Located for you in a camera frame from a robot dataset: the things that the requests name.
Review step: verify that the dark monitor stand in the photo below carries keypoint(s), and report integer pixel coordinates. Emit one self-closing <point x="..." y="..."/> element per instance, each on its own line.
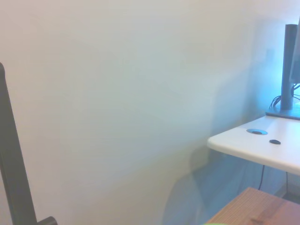
<point x="288" y="70"/>

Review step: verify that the white desk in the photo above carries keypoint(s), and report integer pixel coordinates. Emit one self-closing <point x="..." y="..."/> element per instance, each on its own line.
<point x="257" y="150"/>

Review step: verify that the small black oval object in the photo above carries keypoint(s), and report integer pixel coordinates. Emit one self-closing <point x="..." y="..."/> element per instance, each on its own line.
<point x="275" y="141"/>

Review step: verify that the computer monitor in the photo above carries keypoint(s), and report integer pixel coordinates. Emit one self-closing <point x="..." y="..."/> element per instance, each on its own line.
<point x="296" y="58"/>

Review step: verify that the black metal camera stand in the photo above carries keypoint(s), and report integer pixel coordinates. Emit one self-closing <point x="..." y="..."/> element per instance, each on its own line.
<point x="14" y="164"/>

